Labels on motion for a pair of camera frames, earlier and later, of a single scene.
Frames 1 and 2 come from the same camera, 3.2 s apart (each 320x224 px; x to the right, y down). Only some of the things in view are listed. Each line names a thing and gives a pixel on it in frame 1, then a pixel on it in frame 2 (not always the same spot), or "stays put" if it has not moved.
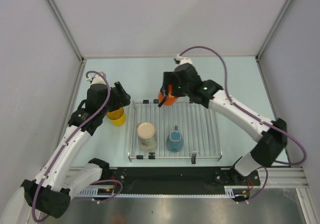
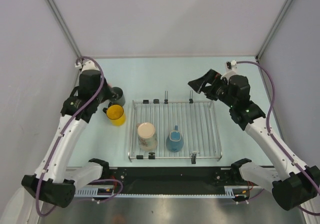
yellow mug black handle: [117, 117] stays put
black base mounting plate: [179, 180] stays put
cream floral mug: [147, 138] stays put
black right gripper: [170, 77] to [198, 84]
